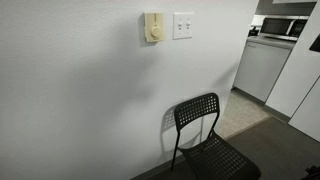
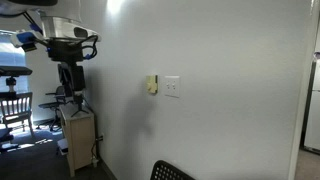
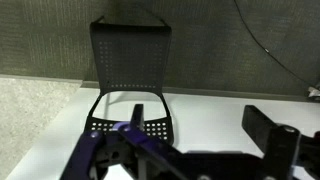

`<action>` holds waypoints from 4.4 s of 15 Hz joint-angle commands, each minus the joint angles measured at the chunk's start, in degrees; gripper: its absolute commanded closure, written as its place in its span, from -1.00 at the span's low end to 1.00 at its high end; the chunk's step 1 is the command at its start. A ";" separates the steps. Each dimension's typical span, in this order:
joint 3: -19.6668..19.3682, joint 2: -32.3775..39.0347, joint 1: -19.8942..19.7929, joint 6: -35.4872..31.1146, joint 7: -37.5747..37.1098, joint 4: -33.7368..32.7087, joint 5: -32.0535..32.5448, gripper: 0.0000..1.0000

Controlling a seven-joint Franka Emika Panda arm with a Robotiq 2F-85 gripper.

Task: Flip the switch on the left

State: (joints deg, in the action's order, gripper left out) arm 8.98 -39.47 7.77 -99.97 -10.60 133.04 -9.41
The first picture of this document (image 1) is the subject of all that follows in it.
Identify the black perforated metal chair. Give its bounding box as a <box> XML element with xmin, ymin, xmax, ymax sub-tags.
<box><xmin>171</xmin><ymin>92</ymin><xmax>261</xmax><ymax>180</ymax></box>

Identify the white kitchen base cabinet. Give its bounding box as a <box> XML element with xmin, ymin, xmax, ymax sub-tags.
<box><xmin>233</xmin><ymin>36</ymin><xmax>295</xmax><ymax>102</ymax></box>

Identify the small black countertop appliance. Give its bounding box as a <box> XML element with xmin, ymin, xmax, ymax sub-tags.
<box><xmin>248</xmin><ymin>26</ymin><xmax>259</xmax><ymax>37</ymax></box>

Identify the stainless steel microwave oven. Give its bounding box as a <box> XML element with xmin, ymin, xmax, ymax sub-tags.
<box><xmin>260</xmin><ymin>15</ymin><xmax>309</xmax><ymax>41</ymax></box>

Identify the dark object floor corner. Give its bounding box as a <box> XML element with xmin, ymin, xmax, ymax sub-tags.
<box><xmin>301</xmin><ymin>166</ymin><xmax>320</xmax><ymax>180</ymax></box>

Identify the beige wall thermostat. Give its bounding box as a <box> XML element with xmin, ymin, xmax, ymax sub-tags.
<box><xmin>144</xmin><ymin>13</ymin><xmax>164</xmax><ymax>42</ymax></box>

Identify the white double switch plate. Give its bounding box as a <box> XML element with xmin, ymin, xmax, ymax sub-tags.
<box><xmin>173</xmin><ymin>12</ymin><xmax>195</xmax><ymax>40</ymax></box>

